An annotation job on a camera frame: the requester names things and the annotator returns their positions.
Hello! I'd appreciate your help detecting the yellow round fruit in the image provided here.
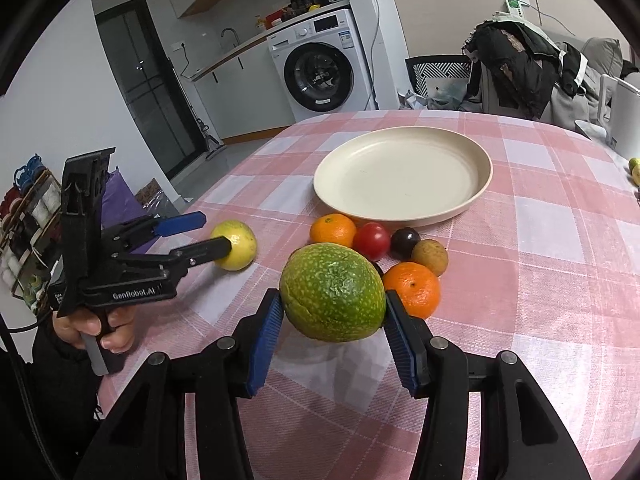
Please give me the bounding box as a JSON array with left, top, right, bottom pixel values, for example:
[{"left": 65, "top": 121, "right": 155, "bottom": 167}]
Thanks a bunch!
[{"left": 210, "top": 220, "right": 257, "bottom": 272}]

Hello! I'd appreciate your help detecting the orange tangerine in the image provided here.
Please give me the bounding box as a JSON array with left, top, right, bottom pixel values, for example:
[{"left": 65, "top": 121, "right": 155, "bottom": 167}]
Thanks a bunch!
[
  {"left": 383, "top": 262, "right": 440, "bottom": 320},
  {"left": 309, "top": 214, "right": 357, "bottom": 247}
]

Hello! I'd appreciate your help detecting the green speckled round fruit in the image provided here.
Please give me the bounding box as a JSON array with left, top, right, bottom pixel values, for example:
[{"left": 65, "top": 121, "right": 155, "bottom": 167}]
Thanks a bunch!
[{"left": 279, "top": 243, "right": 386, "bottom": 344}]

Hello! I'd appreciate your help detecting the orange tangerine front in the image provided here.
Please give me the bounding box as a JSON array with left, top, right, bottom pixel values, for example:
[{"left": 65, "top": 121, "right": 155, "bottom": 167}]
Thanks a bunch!
[{"left": 383, "top": 262, "right": 440, "bottom": 320}]

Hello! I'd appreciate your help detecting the person's left hand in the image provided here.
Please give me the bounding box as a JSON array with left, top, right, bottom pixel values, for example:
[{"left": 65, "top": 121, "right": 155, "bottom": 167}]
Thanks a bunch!
[{"left": 52, "top": 306, "right": 137, "bottom": 354}]

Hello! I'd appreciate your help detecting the wooden shoe rack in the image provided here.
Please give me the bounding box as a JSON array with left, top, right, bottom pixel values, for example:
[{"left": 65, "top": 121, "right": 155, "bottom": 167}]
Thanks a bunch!
[{"left": 1, "top": 154, "right": 62, "bottom": 312}]

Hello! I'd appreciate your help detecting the white kitchen counter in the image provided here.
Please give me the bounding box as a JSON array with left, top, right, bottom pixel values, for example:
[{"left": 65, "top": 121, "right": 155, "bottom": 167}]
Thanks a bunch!
[{"left": 186, "top": 0, "right": 349, "bottom": 82}]

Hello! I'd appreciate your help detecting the dark glass door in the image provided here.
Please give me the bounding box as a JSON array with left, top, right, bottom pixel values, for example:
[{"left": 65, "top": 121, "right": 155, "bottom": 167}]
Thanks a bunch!
[{"left": 96, "top": 0, "right": 206, "bottom": 179}]

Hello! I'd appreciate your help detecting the red tomato near plate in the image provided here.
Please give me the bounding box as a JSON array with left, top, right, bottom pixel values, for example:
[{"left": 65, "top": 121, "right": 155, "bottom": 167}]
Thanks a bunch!
[{"left": 352, "top": 222, "right": 390, "bottom": 262}]

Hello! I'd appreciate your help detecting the brown longan fruit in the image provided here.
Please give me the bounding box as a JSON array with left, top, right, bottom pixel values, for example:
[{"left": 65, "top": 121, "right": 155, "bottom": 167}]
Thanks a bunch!
[{"left": 411, "top": 240, "right": 449, "bottom": 276}]

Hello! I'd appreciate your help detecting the dark purple plum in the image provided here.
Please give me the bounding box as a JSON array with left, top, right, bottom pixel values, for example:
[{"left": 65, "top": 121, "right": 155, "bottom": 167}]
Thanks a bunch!
[{"left": 390, "top": 228, "right": 421, "bottom": 261}]

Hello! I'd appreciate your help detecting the white front-load washing machine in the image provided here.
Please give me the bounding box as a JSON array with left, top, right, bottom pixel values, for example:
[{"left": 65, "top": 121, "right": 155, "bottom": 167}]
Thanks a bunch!
[{"left": 267, "top": 6, "right": 375, "bottom": 122}]

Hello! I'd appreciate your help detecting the cream round plate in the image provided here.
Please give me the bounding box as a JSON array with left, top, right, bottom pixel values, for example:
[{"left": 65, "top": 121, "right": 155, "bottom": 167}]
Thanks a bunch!
[{"left": 314, "top": 126, "right": 494, "bottom": 226}]

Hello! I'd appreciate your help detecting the yellow-green fruit on side table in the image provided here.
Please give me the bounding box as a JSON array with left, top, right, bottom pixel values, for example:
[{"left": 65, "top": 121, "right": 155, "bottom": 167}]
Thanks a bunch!
[{"left": 628, "top": 157, "right": 640, "bottom": 188}]

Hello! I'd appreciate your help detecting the black mesh chair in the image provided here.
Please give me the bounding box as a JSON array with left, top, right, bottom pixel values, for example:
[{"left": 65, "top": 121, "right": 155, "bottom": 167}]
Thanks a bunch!
[{"left": 405, "top": 54, "right": 472, "bottom": 110}]

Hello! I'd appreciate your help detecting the white electric kettle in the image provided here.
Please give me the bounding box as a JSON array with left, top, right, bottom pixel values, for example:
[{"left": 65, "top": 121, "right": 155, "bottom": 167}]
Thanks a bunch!
[{"left": 598, "top": 73, "right": 640, "bottom": 159}]

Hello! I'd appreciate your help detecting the black jacket pile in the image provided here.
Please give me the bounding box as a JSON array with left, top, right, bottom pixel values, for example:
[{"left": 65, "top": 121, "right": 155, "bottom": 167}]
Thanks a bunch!
[{"left": 463, "top": 15, "right": 588, "bottom": 119}]

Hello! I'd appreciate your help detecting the grey sofa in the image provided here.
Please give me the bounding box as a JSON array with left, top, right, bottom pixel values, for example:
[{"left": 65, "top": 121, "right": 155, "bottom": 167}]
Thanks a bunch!
[{"left": 540, "top": 37, "right": 639, "bottom": 130}]

